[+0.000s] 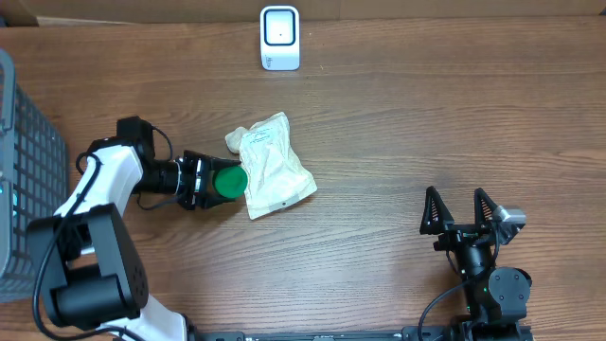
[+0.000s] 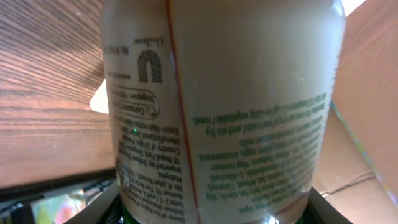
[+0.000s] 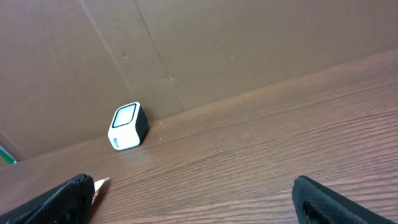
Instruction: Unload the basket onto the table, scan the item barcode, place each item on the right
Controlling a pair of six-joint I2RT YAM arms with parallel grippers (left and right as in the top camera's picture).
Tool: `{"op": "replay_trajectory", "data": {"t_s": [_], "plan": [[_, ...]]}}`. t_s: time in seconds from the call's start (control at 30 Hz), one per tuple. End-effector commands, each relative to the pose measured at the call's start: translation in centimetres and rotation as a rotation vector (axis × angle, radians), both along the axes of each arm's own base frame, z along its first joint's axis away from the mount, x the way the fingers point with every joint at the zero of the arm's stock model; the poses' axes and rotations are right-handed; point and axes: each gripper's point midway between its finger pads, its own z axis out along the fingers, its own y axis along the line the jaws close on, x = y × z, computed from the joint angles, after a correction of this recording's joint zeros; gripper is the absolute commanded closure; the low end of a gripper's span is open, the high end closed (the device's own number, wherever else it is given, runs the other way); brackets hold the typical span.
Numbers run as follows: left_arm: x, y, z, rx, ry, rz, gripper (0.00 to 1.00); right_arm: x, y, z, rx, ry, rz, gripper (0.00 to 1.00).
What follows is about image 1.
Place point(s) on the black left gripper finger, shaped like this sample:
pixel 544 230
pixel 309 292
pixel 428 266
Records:
pixel 218 164
pixel 212 199

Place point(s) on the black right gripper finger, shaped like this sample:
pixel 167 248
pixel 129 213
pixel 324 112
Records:
pixel 436 218
pixel 483 207

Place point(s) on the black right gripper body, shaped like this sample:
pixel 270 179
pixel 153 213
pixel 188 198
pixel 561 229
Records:
pixel 456 235

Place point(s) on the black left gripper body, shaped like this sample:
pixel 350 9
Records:
pixel 193 179

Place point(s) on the white bottle with green cap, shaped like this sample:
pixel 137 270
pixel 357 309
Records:
pixel 230 182

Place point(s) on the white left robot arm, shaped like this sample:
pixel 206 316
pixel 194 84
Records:
pixel 89 274

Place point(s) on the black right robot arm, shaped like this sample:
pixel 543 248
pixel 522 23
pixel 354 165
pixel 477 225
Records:
pixel 496 297

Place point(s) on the white barcode scanner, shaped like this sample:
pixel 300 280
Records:
pixel 279 36

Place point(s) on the clear plastic pouch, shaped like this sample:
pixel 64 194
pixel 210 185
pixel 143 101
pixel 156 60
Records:
pixel 276 176

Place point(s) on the grey plastic basket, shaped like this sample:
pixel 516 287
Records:
pixel 34 179

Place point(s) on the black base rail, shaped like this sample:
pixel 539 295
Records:
pixel 405 334

